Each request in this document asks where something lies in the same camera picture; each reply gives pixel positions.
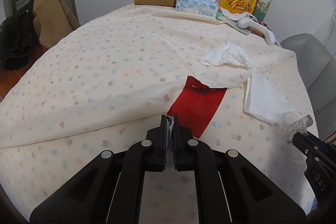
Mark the red carton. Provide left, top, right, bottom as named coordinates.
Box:
left=167, top=76, right=227, bottom=139

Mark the printed paper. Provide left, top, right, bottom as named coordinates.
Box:
left=285, top=114, right=313, bottom=144

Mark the white tissue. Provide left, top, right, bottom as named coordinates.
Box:
left=200, top=42, right=253, bottom=69
left=244, top=70, right=295, bottom=125

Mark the floral cream tablecloth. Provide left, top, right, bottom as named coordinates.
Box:
left=1, top=5, right=314, bottom=219

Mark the grey upholstered chair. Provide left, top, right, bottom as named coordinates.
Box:
left=281, top=34, right=336, bottom=140

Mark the white game controller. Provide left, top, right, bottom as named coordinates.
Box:
left=237, top=17, right=276, bottom=46

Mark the blue tissue box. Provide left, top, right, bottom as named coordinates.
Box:
left=175, top=0, right=219, bottom=18

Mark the brown jacket on chair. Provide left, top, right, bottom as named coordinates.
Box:
left=33, top=0, right=80, bottom=49

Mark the black garment on chair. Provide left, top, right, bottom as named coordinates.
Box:
left=1, top=0, right=39, bottom=71

